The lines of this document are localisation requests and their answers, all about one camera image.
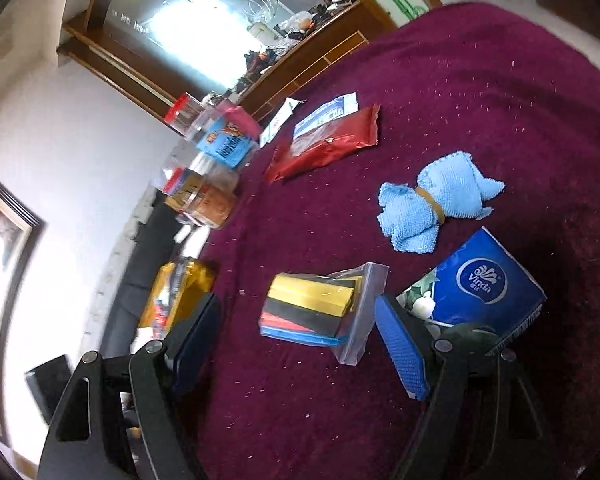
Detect clear jar with red lid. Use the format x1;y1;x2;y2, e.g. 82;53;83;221
164;92;216;141

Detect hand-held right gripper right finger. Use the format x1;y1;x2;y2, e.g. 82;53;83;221
374;294;553;480

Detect small white sachet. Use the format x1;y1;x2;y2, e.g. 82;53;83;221
259;97;307;148

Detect blue label jar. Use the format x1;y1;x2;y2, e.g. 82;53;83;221
195;105;261;170

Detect blue tissue pack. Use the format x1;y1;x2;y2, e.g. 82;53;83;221
396;227;547;356

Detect gold packet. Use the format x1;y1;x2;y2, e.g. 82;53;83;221
139;257;218;336

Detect black sofa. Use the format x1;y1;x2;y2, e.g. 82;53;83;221
100;205;206;361

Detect blue towel with rubber band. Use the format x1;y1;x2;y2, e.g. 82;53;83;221
377;150;506;255

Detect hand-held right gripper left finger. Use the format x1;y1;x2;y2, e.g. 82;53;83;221
37;292;223;480

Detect framed wall picture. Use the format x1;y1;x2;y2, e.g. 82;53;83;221
0;162;47;441

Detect red foil packet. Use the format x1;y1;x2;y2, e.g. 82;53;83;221
264;104;382;184

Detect black flat device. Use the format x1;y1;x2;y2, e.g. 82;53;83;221
24;354;73;423

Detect wooden cabinet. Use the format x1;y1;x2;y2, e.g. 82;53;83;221
235;0;371;126

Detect blue white packet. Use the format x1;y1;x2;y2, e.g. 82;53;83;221
292;92;360;137

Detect zip bag of coloured sponges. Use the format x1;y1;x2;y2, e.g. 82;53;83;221
259;261;390;365

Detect amber jar with red lid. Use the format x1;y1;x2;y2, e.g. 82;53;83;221
152;152;241;231

